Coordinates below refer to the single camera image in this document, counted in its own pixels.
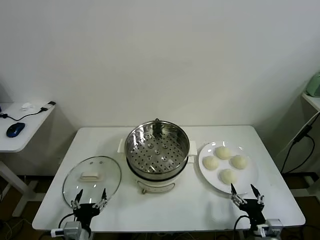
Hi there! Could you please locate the oval glass lid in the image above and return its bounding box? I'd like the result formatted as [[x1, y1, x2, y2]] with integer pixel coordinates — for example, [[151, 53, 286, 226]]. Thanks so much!
[[62, 155, 123, 210]]

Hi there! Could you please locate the thin white cable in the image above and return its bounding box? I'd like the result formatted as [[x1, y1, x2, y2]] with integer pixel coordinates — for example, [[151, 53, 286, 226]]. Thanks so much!
[[281, 113, 320, 153]]

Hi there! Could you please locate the black cable with adapter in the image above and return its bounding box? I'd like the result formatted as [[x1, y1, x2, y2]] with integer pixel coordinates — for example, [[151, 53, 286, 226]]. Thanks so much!
[[0, 101, 56, 121]]

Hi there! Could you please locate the white crumpled tissue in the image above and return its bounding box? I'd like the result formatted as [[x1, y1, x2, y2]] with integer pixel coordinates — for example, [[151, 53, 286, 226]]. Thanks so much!
[[20, 101, 36, 111]]

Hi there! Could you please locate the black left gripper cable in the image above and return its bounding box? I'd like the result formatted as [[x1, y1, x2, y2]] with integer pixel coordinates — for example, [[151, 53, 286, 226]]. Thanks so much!
[[58, 213, 77, 231]]

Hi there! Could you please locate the white steamed baozi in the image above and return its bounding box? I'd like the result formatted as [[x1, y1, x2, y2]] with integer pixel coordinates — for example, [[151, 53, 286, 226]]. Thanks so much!
[[215, 146, 231, 160], [219, 168, 238, 186], [202, 156, 220, 171], [229, 154, 250, 170]]

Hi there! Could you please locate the white shelf board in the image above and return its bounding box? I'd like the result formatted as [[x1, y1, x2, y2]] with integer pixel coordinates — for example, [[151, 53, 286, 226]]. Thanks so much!
[[301, 91, 320, 112]]

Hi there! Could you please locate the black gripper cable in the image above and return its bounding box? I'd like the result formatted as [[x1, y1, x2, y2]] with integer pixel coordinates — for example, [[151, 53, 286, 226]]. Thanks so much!
[[233, 215, 252, 240], [58, 213, 77, 231]]

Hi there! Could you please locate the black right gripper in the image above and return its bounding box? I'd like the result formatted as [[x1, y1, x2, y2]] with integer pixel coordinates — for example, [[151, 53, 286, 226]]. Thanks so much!
[[230, 183, 266, 226]]

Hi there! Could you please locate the white round plate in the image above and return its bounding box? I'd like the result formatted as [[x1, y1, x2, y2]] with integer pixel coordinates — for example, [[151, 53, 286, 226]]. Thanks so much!
[[198, 141, 260, 195]]

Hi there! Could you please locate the mint green appliance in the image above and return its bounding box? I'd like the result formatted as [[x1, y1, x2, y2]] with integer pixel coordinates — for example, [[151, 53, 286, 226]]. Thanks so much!
[[305, 71, 320, 97]]

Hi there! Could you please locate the white side desk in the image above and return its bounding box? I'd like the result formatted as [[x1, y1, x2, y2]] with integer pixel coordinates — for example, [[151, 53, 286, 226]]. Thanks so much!
[[0, 101, 57, 217]]

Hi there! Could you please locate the black power adapter cable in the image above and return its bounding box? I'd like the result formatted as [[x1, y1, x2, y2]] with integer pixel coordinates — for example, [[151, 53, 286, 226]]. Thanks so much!
[[279, 123, 316, 175]]

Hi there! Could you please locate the blue computer mouse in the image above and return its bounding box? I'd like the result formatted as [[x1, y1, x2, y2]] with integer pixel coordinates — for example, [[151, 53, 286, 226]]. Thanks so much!
[[6, 122, 26, 138]]

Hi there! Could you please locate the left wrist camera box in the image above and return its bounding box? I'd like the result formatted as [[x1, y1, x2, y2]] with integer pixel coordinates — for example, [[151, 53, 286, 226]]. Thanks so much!
[[50, 221, 83, 238]]

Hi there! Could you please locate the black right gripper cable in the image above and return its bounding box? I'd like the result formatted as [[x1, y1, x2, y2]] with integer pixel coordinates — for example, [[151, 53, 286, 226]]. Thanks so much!
[[233, 215, 252, 240]]

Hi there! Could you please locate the stainless steel steamer basket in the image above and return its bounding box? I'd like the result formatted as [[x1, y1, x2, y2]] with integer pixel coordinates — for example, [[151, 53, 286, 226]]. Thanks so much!
[[124, 120, 190, 181]]

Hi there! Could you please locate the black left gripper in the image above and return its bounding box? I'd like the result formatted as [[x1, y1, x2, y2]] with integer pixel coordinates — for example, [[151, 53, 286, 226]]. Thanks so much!
[[70, 187, 108, 227]]

